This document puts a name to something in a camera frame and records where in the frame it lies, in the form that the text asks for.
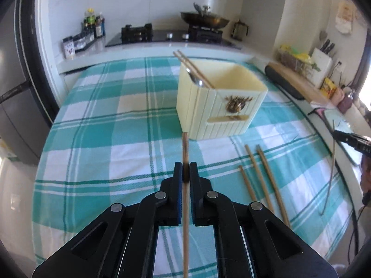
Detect cream ribbed utensil holder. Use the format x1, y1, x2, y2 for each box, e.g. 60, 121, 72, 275
176, 62, 268, 140

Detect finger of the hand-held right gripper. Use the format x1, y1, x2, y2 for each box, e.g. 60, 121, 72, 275
333, 130, 360, 149

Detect yellow cap sauce bottle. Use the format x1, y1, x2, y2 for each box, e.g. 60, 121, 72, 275
83, 8, 97, 35

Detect pink cloth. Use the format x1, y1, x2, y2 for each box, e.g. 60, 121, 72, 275
308, 107, 327, 120

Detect metal spoon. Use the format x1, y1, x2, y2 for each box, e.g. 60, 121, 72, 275
185, 67, 207, 88

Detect wooden cutting board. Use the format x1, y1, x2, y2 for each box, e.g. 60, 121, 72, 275
268, 62, 331, 105

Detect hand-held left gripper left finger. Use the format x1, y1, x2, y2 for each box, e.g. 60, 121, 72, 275
30, 162, 184, 278

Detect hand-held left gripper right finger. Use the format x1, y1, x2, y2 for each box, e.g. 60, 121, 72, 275
189, 161, 337, 278

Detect dark wok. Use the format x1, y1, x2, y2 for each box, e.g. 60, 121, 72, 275
180, 11, 230, 29

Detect blue label sauce bottle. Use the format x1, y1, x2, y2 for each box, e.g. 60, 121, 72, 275
97, 12, 106, 37

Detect cardboard box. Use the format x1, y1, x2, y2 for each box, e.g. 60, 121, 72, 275
0, 137, 17, 160

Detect glass wok lid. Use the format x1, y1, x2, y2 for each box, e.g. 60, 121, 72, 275
193, 2, 215, 17

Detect dark glass pitcher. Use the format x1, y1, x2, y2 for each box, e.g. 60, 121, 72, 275
231, 19, 250, 42

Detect hanging printed bag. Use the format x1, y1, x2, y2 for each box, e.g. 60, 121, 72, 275
334, 1, 356, 34

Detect person's right hand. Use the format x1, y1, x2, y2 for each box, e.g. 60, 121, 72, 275
359, 156, 371, 193

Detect grey refrigerator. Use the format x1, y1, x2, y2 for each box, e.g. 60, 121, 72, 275
0, 3, 60, 166

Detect white knife block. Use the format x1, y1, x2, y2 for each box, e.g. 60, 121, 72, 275
310, 48, 333, 89

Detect teal checked tablecloth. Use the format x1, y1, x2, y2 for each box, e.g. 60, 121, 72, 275
32, 56, 359, 277

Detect black handled knives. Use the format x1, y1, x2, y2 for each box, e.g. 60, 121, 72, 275
321, 38, 336, 54

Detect black cable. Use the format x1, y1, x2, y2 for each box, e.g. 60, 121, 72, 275
349, 190, 371, 268

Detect black gas stove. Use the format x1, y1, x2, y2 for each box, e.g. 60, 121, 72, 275
105, 23, 242, 50

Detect wire basket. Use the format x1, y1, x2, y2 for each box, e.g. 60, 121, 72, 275
275, 48, 316, 73

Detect white label spice jar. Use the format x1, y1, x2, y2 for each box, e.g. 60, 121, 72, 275
62, 36, 76, 59

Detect purple soap bottle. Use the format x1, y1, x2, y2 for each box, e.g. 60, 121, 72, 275
337, 91, 356, 114

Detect rack of dark spice jars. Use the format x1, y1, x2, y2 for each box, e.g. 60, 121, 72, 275
72, 31, 95, 51

